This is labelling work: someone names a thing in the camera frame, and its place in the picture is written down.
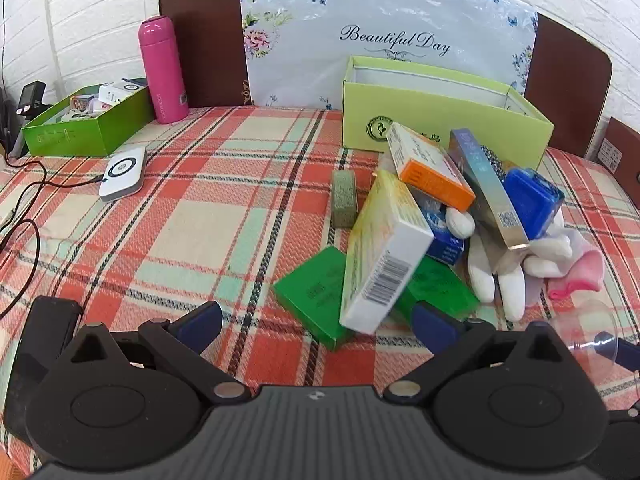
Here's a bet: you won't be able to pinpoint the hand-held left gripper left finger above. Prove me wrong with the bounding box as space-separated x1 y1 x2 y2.
60 301 253 407

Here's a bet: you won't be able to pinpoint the floral plastic package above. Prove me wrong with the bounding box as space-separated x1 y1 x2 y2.
240 0 538 111

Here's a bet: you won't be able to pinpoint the white box with barcode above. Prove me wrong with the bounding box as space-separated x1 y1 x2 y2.
339 169 435 334

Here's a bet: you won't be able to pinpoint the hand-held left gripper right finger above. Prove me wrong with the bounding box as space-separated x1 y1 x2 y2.
382 301 583 404

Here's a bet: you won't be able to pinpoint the brown cardboard box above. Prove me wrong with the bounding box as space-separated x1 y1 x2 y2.
595 116 640 186

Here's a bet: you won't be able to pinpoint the brown headboard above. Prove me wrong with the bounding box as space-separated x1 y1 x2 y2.
158 0 613 158

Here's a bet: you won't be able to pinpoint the plaid blanket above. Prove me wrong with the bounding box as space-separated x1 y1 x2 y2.
0 105 640 480

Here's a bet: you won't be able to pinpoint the small blue box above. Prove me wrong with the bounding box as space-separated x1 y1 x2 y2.
417 202 468 267

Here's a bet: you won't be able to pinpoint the blue plastic case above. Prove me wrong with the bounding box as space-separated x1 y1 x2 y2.
502 168 566 240

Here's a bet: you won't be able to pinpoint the white device with round logo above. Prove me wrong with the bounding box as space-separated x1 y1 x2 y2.
98 146 147 203

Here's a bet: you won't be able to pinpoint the white carton with round logo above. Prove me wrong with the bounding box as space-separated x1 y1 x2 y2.
98 77 149 107

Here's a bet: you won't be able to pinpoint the grey-green scouring block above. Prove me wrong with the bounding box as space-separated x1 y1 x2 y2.
331 170 360 229

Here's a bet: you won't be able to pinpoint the orange and white box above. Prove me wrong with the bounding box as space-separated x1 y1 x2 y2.
386 121 477 212

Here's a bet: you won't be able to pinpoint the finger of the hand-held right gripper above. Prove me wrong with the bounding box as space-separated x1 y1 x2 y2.
616 336 640 368
606 400 640 461

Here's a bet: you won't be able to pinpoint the pink thermos bottle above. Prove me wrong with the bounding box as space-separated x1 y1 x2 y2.
138 16 190 125

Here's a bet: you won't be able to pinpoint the steel wool scrubber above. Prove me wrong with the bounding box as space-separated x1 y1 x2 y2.
477 145 511 181

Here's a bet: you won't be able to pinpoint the black stand device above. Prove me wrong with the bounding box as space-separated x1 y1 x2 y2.
10 81 53 158

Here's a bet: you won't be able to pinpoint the long silver box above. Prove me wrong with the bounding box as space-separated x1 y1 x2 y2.
448 128 531 250

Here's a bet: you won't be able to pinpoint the light green box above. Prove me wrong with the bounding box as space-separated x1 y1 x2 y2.
341 56 556 171

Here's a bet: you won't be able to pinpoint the black cable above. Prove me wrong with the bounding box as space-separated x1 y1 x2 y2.
0 155 108 321

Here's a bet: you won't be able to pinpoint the dark green open box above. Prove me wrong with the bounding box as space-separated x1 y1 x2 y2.
21 85 156 158

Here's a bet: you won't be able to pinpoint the small white packets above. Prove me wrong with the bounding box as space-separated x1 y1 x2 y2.
69 92 108 121

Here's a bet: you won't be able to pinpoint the white and pink rubber glove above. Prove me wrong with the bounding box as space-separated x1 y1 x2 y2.
445 207 606 322

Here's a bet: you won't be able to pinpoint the clear glass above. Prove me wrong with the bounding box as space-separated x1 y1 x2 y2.
552 299 631 391

